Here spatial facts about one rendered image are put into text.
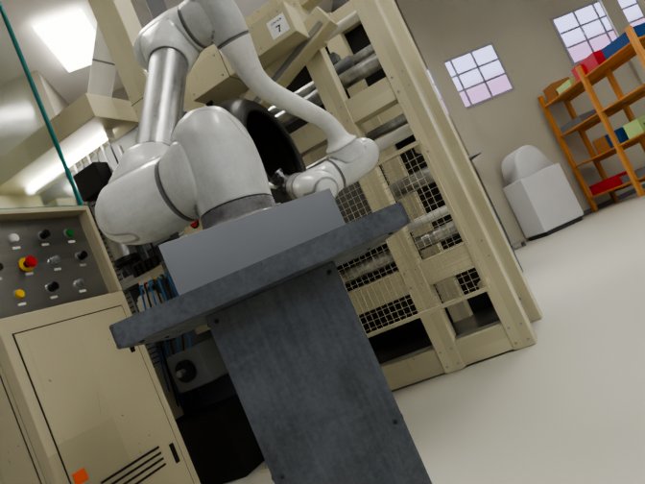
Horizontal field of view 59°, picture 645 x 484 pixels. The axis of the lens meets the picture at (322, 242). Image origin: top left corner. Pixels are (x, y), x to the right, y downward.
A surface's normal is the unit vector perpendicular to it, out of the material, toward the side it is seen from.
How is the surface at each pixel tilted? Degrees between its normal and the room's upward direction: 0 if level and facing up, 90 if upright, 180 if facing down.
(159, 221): 139
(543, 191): 90
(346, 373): 90
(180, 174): 86
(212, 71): 90
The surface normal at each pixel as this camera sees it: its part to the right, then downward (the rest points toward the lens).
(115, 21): -0.40, 0.09
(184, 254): 0.09, -0.13
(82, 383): 0.82, -0.40
